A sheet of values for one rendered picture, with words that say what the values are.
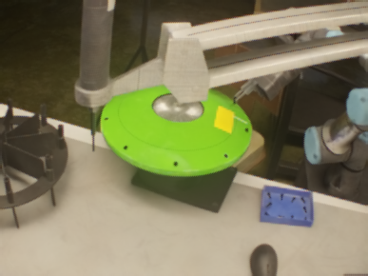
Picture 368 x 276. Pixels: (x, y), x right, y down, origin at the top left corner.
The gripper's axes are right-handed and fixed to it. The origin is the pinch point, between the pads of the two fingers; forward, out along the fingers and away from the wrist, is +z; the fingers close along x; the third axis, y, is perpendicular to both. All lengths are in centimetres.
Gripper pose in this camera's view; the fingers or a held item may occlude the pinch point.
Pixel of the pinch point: (234, 99)
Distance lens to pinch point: 100.5
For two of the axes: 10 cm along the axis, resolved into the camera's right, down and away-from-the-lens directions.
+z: -7.7, 6.4, 0.0
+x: -4.9, -5.8, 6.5
